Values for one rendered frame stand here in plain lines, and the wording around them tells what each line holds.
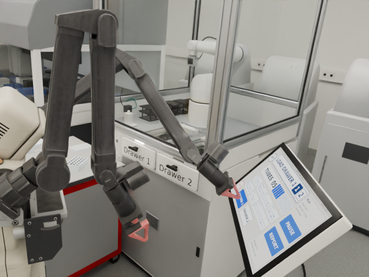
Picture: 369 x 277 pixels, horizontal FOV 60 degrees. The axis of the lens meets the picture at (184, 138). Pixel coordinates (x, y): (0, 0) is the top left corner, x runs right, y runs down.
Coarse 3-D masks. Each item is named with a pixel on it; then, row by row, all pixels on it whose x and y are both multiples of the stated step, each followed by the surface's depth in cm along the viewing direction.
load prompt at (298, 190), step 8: (280, 160) 119; (280, 168) 116; (288, 168) 112; (280, 176) 112; (288, 176) 108; (296, 176) 105; (288, 184) 105; (296, 184) 102; (296, 192) 99; (304, 192) 96; (296, 200) 97
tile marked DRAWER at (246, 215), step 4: (248, 204) 115; (244, 208) 115; (248, 208) 113; (240, 212) 115; (244, 212) 113; (248, 212) 111; (240, 216) 113; (244, 216) 111; (248, 216) 110; (252, 216) 108; (244, 220) 110; (248, 220) 108; (244, 224) 108
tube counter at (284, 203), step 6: (276, 180) 112; (270, 186) 112; (276, 186) 110; (282, 186) 107; (276, 192) 107; (282, 192) 105; (276, 198) 105; (282, 198) 102; (288, 198) 100; (282, 204) 100; (288, 204) 98; (282, 210) 98
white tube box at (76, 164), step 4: (76, 156) 193; (72, 160) 187; (76, 160) 187; (80, 160) 188; (84, 160) 188; (68, 164) 182; (72, 164) 182; (76, 164) 183; (80, 164) 183; (84, 164) 188; (72, 168) 182; (76, 168) 181; (80, 168) 184
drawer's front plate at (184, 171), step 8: (160, 160) 174; (168, 160) 170; (160, 168) 175; (168, 168) 171; (184, 168) 162; (192, 168) 161; (168, 176) 172; (176, 176) 168; (184, 176) 163; (192, 176) 160; (184, 184) 165; (192, 184) 161
